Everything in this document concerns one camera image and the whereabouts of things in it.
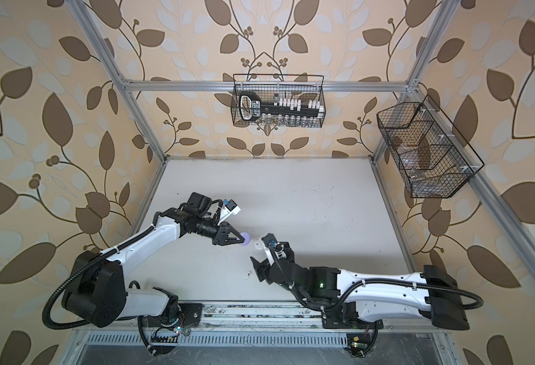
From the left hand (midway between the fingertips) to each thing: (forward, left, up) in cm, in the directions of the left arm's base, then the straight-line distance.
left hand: (238, 237), depth 77 cm
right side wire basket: (+19, -64, +20) cm, 70 cm away
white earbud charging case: (+3, -6, -13) cm, 15 cm away
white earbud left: (-8, -3, -14) cm, 16 cm away
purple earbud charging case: (0, -3, +1) cm, 3 cm away
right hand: (-6, -8, +1) cm, 10 cm away
